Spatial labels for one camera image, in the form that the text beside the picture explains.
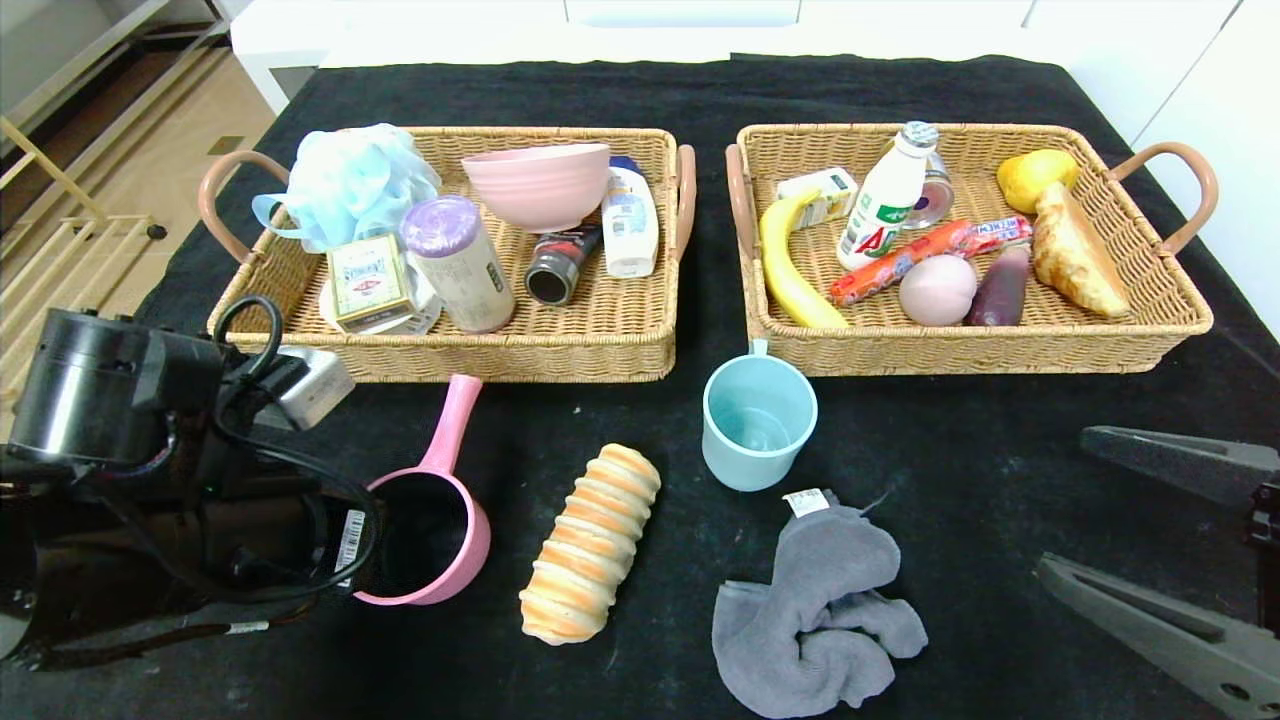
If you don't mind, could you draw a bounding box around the light blue mug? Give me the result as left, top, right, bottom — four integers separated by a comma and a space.
701, 339, 819, 493

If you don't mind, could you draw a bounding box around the pink saucepan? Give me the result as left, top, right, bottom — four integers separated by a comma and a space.
352, 374, 493, 608

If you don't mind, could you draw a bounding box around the orange sausage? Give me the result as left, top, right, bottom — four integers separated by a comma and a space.
828, 220, 976, 307

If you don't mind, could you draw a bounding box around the white drink bottle green label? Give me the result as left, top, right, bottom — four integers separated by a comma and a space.
836, 121, 941, 272

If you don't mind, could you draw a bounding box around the black and red tube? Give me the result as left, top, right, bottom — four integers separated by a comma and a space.
524, 224, 605, 306

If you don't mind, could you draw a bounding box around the white lotion tube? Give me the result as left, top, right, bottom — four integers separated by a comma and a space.
601, 156, 662, 279

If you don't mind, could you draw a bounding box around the yellow banana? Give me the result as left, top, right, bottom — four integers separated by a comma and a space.
758, 190, 851, 329

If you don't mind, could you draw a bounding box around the striped bread roll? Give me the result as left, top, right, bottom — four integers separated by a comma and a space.
519, 444, 663, 647

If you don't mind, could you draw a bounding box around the beige canister with purple lid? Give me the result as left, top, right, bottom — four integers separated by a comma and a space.
399, 195, 518, 334

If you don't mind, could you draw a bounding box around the pink ribbed bowl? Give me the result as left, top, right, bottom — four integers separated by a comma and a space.
460, 142, 611, 235

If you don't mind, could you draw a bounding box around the white plastic packet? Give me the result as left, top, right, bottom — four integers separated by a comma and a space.
318, 278, 446, 336

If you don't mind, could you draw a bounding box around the small white yellow carton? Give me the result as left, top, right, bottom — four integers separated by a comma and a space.
777, 167, 859, 229

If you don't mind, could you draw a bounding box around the green and white soap box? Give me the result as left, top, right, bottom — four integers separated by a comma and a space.
326, 233, 419, 334

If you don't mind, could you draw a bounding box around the grey towel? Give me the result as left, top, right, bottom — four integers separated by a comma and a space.
711, 488, 929, 720

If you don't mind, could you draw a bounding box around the pink egg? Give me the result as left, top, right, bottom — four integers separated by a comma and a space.
897, 255, 978, 327

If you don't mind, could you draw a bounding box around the light blue bath loofah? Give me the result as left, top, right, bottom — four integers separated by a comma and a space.
251, 123, 444, 254

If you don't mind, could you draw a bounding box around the gold drink can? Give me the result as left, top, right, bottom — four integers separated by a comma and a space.
905, 152, 956, 231

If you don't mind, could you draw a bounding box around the purple eggplant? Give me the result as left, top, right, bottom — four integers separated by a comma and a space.
965, 245, 1033, 327

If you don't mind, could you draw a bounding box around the pink wrapped candy bar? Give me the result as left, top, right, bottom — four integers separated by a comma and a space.
950, 217, 1034, 259

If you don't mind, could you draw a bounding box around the yellow lemon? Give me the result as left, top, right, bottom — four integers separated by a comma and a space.
995, 148, 1080, 215

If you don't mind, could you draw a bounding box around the golden croissant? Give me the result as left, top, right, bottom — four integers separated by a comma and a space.
1031, 181, 1131, 319

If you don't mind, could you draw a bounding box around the beige wheeled rack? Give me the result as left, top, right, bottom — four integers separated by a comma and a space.
0, 115, 169, 331

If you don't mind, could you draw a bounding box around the grey shelf unit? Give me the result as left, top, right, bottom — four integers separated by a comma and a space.
0, 0, 236, 236

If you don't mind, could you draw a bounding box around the wicker basket with brown handles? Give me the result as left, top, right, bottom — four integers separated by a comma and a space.
198, 126, 698, 384
725, 122, 1219, 378

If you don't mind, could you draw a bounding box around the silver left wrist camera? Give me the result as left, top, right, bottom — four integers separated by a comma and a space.
270, 345, 356, 431

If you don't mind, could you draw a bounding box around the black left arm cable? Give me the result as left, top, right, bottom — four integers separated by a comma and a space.
210, 295, 383, 606

